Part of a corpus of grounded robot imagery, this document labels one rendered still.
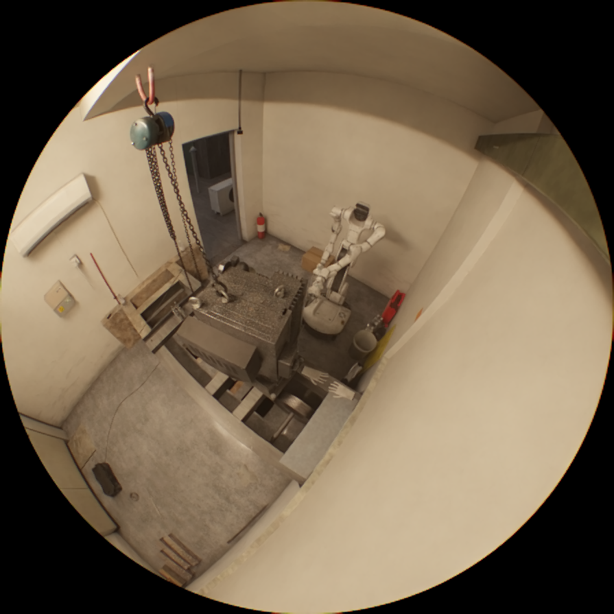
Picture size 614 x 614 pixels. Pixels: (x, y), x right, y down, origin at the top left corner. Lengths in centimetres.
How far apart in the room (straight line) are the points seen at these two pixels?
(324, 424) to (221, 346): 110
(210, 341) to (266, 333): 34
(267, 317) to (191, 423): 193
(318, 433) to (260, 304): 118
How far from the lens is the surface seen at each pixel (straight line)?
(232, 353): 112
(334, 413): 189
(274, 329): 102
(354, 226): 200
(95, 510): 342
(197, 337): 122
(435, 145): 259
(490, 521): 47
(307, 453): 184
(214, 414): 194
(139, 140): 102
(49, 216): 232
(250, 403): 188
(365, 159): 279
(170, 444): 283
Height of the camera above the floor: 250
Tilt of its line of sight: 54 degrees down
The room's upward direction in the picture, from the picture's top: 10 degrees clockwise
